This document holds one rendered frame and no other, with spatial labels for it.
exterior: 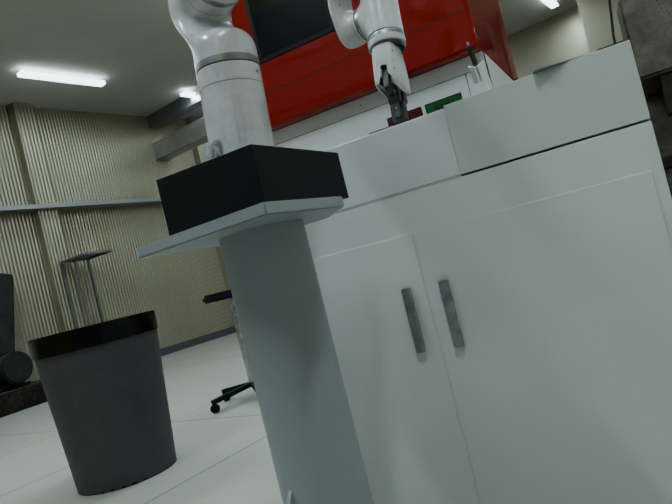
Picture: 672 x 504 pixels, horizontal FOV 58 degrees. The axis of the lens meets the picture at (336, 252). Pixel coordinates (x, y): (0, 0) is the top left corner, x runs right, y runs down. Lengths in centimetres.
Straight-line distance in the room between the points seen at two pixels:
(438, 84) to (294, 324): 110
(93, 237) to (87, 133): 172
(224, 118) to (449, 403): 73
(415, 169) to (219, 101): 43
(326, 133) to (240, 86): 98
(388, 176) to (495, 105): 26
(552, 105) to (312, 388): 69
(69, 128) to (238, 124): 945
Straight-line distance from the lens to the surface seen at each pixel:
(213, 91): 114
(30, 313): 940
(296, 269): 106
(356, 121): 203
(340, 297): 136
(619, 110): 123
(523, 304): 125
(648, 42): 636
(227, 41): 116
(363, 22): 144
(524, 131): 124
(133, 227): 1056
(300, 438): 108
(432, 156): 127
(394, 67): 135
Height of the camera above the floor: 70
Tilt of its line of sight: 2 degrees up
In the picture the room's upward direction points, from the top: 14 degrees counter-clockwise
